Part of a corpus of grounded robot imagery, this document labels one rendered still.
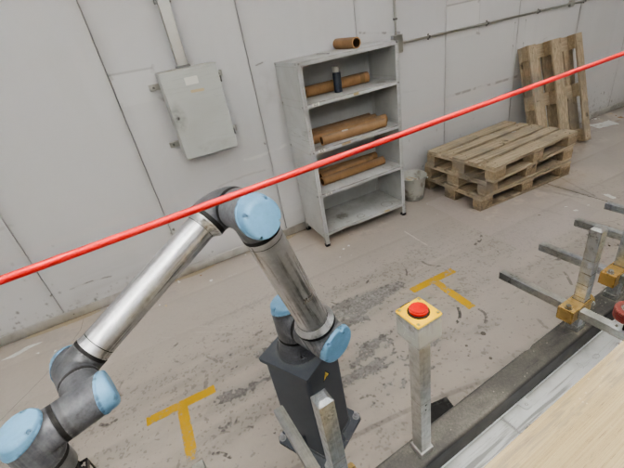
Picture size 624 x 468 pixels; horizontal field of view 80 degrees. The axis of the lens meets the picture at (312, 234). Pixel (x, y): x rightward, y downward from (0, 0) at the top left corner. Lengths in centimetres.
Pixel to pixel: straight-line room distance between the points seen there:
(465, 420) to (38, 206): 296
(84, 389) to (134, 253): 248
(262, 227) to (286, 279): 21
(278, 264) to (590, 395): 85
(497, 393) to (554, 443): 34
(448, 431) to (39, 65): 297
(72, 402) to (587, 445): 111
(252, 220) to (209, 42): 233
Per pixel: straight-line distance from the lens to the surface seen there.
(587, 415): 115
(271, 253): 103
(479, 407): 134
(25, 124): 316
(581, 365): 164
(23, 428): 100
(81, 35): 308
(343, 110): 358
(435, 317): 83
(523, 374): 145
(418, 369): 94
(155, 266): 106
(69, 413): 100
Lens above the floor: 179
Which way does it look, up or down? 30 degrees down
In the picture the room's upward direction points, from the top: 11 degrees counter-clockwise
